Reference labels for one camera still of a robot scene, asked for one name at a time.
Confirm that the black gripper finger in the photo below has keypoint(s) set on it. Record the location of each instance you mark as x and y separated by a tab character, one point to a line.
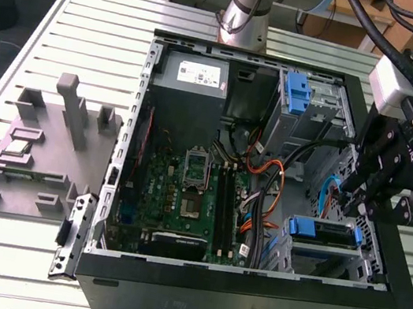
405	209
371	151

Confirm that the hard disk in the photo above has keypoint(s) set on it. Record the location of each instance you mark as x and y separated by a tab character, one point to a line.
301	227

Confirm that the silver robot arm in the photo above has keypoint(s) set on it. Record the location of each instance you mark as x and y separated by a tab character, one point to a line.
248	10

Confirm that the metal disk bay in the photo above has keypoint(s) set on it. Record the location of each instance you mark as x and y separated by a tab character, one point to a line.
324	247

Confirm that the metal drive cage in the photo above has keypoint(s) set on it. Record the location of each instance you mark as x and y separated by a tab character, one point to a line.
280	131

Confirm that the wooden top desk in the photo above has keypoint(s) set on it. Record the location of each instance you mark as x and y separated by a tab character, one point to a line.
332	28

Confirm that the black RAM slot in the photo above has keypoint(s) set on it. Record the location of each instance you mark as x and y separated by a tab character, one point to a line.
237	212
227	210
222	209
232	211

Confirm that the CPU socket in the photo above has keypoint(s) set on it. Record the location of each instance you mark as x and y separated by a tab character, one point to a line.
192	207

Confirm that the grey power supply unit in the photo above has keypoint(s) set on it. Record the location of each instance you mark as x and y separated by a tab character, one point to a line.
194	88

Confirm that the black graphics card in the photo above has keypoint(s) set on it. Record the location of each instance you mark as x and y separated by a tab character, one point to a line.
179	242

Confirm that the black PC case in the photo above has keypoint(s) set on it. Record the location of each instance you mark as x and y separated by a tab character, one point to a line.
206	290

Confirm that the green motherboard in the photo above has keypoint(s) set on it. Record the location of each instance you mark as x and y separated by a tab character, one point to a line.
159	194

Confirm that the blue expansion slot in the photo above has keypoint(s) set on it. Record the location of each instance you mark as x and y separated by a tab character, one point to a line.
126	215

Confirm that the grey parts rack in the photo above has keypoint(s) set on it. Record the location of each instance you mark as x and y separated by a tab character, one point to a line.
51	151

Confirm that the silver CPU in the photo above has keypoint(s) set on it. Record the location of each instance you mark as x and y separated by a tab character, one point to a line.
17	148

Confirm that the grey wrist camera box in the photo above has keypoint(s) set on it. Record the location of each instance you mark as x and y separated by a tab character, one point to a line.
390	87

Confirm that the blue plastic drive bracket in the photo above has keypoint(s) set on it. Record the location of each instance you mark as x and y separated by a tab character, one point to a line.
296	94

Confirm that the black plastic air duct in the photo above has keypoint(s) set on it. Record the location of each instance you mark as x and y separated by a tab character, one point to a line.
248	98

